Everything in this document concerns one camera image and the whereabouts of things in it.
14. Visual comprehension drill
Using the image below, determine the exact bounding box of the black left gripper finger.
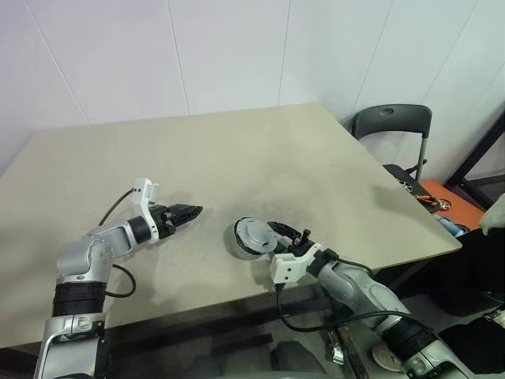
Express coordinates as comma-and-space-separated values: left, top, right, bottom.
170, 203, 204, 217
170, 211, 203, 229

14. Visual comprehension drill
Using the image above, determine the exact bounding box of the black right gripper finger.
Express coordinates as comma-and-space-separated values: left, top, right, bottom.
266, 220, 301, 241

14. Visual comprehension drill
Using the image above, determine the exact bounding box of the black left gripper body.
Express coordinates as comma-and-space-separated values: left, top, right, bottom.
151, 204, 178, 239

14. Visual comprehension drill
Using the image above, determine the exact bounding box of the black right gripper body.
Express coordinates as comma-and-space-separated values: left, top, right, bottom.
280, 227, 318, 257

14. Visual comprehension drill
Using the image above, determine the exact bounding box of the grey motor housing lid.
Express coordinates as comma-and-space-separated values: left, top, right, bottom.
234, 216, 279, 250

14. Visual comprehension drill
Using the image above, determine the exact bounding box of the black-rimmed silver spoked rotor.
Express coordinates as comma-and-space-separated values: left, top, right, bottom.
232, 216, 253, 253

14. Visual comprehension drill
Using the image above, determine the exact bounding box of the silver metal clamp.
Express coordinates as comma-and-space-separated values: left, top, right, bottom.
326, 330, 347, 366

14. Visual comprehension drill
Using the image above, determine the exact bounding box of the blue cylindrical bottle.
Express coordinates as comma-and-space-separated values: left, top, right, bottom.
438, 216, 469, 238

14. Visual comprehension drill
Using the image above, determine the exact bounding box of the dark grey folding chair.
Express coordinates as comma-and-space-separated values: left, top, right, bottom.
350, 103, 434, 186

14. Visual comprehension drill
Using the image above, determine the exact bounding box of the orange stool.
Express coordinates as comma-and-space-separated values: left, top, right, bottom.
417, 179, 487, 238

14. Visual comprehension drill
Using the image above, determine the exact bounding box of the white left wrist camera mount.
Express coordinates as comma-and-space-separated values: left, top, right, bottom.
132, 178, 162, 242

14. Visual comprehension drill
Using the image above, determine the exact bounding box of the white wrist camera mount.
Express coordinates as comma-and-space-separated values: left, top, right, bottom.
132, 178, 162, 242
269, 242, 329, 288

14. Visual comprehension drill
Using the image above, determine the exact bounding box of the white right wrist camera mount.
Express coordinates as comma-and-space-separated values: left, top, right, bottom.
269, 242, 329, 288

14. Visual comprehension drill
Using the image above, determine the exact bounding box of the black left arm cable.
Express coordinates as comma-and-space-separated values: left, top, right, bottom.
97, 188, 137, 300

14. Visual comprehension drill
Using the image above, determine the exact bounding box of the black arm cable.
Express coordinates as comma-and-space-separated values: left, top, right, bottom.
97, 188, 137, 300
274, 283, 421, 333

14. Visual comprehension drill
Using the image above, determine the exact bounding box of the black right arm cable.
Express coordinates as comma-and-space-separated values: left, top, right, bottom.
274, 283, 421, 333

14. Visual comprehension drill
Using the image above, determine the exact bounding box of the black metal table frame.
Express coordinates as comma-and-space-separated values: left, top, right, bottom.
0, 252, 435, 379

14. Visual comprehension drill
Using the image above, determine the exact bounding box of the black metal rack frame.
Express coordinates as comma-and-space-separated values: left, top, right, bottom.
442, 105, 505, 212

